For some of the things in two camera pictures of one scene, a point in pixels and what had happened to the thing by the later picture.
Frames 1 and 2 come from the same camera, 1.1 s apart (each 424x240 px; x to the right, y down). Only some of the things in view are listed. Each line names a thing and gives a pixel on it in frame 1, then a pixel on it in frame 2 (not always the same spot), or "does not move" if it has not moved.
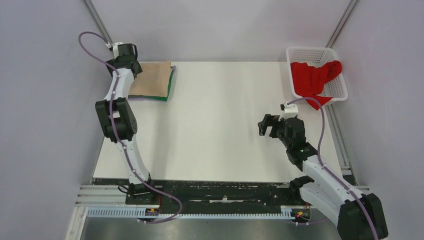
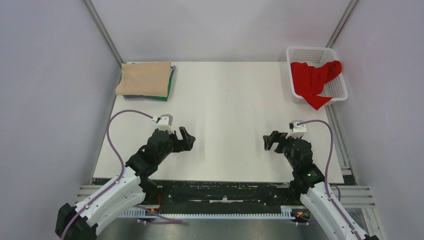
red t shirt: x=310 y=81 does not move
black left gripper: x=112 y=62 → x=185 y=144
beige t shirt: x=154 y=80 does not move
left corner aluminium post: x=97 y=20 does not move
